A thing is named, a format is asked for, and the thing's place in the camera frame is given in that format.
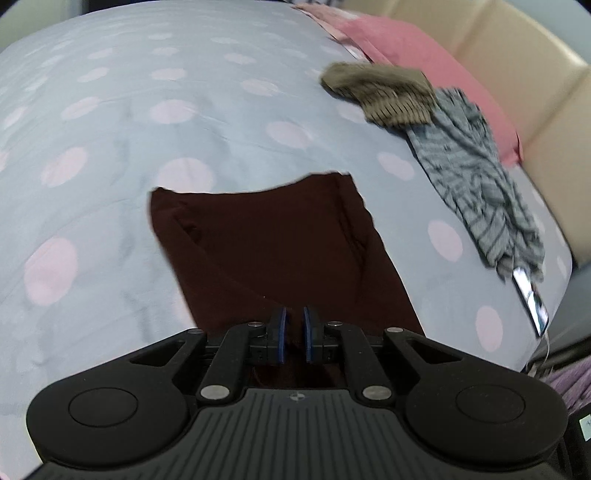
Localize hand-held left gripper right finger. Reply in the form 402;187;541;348
302;306;468;407

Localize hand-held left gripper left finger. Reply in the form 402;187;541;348
129;306;290;407

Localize maroon shirt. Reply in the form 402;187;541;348
148;171;427;388

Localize person's purple fuzzy clothing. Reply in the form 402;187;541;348
538;359;591;416

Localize smartphone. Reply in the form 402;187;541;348
512;265;551;337

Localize grey patterned garment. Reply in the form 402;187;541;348
406;88;547;284

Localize olive striped garment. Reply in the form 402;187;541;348
320;62;437;128

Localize bed with pale dotted sheet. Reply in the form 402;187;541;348
0;0;574;462

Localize beige padded headboard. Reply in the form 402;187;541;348
344;0;591;265

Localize floral pink pillow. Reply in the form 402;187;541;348
293;2;366;48

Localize thin white cable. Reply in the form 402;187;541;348
526;333;555;376

